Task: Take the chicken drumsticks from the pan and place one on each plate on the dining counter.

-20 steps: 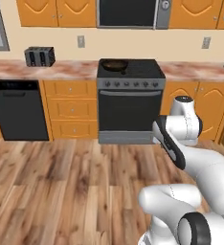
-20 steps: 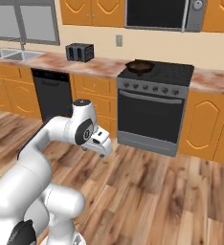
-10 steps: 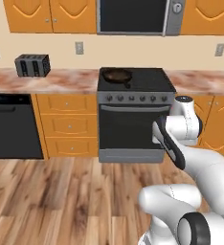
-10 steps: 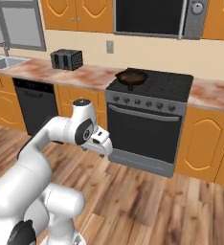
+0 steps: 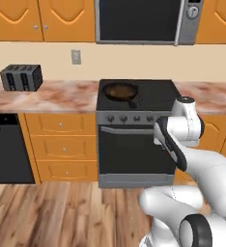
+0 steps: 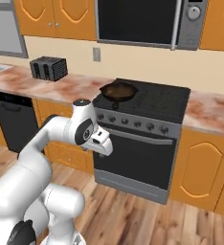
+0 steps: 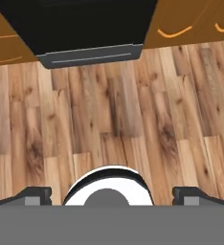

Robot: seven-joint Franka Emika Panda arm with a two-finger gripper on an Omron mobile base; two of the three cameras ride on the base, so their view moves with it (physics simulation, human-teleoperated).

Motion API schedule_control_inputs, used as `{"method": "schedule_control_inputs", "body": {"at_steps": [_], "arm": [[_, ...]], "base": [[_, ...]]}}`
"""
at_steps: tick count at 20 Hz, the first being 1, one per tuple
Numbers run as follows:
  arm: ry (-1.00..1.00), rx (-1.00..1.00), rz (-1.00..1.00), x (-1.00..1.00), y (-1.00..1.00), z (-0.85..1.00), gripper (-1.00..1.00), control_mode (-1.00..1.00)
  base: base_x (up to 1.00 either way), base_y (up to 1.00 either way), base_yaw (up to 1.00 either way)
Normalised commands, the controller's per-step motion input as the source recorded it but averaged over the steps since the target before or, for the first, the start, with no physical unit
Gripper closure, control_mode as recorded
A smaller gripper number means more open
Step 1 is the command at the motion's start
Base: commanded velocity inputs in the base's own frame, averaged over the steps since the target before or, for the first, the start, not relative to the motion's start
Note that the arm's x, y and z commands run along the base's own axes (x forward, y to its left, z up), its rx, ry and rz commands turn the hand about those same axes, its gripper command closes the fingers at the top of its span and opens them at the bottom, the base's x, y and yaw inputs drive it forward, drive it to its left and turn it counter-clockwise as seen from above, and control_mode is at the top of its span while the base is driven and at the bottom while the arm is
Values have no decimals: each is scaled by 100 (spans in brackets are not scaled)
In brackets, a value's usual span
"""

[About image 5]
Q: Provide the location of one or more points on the orange wall cupboard door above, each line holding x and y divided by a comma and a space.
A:
70, 29
12, 25
218, 22

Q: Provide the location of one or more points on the small silver cupboard knob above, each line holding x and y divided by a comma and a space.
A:
36, 27
46, 27

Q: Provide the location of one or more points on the black frying pan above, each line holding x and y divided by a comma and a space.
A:
120, 91

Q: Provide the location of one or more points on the black microwave door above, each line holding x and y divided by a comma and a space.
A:
137, 19

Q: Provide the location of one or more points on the black stove with oven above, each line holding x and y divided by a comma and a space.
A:
156, 93

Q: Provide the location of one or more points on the black stove knob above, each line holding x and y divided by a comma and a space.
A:
149, 118
136, 118
110, 118
123, 118

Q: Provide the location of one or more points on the grey toaster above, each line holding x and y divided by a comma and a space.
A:
21, 77

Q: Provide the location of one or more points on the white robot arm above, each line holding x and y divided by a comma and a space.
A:
211, 173

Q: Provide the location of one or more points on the grey microwave oven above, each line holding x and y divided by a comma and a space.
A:
195, 32

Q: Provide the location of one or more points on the grey microwave dial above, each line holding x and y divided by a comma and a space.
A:
192, 12

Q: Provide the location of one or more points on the black dishwasher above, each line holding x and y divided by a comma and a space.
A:
8, 151

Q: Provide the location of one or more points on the orange wooden drawer front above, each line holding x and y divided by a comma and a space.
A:
82, 171
76, 124
79, 148

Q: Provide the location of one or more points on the black oven door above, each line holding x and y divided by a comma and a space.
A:
131, 154

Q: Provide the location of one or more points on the grey wall socket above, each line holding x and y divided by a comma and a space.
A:
76, 57

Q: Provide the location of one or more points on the grey oven bottom drawer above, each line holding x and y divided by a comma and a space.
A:
134, 180

